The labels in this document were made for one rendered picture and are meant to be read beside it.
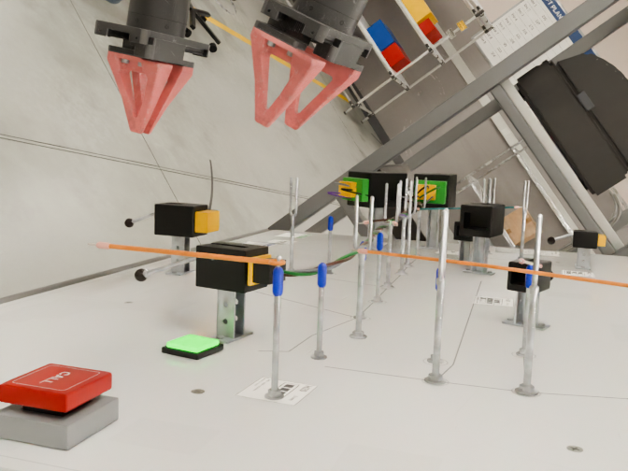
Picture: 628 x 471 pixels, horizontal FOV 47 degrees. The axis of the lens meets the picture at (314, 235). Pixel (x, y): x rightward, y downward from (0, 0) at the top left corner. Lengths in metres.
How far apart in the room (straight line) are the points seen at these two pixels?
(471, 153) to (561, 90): 6.71
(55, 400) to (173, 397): 0.11
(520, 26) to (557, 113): 6.90
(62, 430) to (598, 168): 1.34
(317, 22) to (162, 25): 0.18
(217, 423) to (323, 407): 0.08
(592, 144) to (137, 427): 1.29
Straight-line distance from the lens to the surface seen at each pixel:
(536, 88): 1.63
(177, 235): 1.03
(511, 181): 8.21
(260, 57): 0.63
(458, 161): 8.33
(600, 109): 1.63
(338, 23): 0.63
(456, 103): 1.56
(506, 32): 8.52
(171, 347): 0.66
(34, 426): 0.49
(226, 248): 0.68
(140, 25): 0.73
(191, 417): 0.52
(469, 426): 0.53
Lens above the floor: 1.44
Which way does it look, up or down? 18 degrees down
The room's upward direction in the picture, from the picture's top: 55 degrees clockwise
